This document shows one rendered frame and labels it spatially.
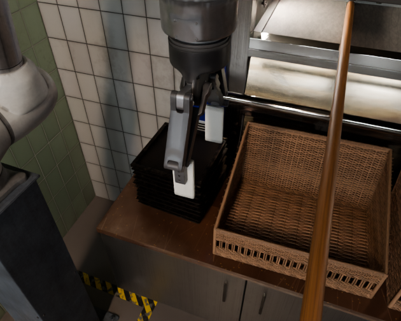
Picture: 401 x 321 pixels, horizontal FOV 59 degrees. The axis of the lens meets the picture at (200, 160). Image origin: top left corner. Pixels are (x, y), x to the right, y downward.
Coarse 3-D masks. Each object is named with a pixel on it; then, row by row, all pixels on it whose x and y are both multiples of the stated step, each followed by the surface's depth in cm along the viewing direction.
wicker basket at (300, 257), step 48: (240, 144) 137; (288, 144) 141; (240, 192) 150; (288, 192) 149; (336, 192) 144; (384, 192) 125; (240, 240) 117; (288, 240) 132; (336, 240) 133; (384, 240) 113; (336, 288) 118
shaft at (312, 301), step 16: (352, 16) 131; (336, 80) 99; (336, 96) 92; (336, 112) 86; (336, 128) 81; (336, 144) 77; (336, 160) 74; (336, 176) 71; (320, 192) 68; (320, 208) 65; (320, 224) 62; (320, 240) 59; (320, 256) 57; (320, 272) 55; (304, 288) 54; (320, 288) 53; (304, 304) 52; (320, 304) 51; (304, 320) 50; (320, 320) 50
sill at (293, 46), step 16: (256, 32) 127; (256, 48) 126; (272, 48) 124; (288, 48) 122; (304, 48) 120; (320, 48) 118; (336, 48) 118; (352, 48) 118; (368, 48) 118; (368, 64) 116; (384, 64) 114; (400, 64) 113
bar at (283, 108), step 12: (228, 96) 98; (240, 96) 98; (252, 96) 97; (264, 108) 97; (276, 108) 95; (288, 108) 94; (300, 108) 93; (312, 108) 93; (324, 120) 93; (348, 120) 90; (360, 120) 90; (372, 120) 89; (384, 132) 89; (396, 132) 88
